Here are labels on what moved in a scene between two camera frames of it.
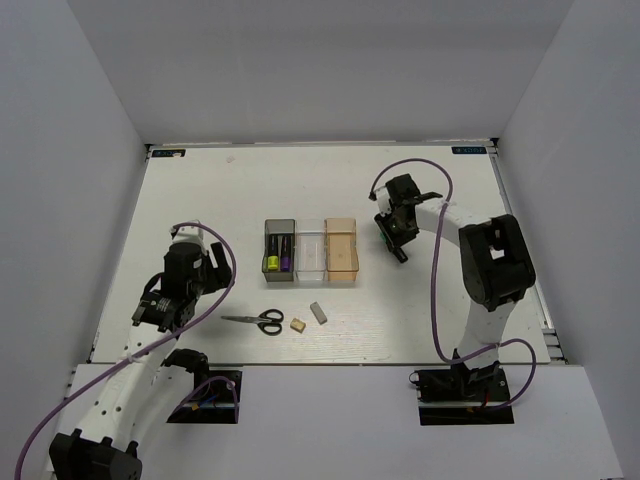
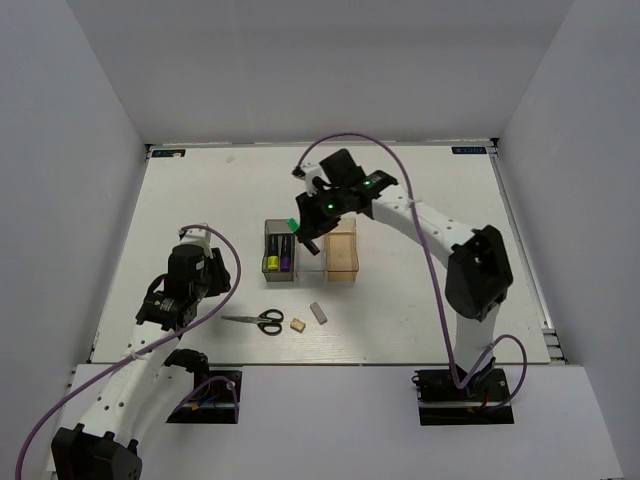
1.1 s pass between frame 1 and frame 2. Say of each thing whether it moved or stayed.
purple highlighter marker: stayed
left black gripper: stayed
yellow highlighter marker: stayed
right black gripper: moved
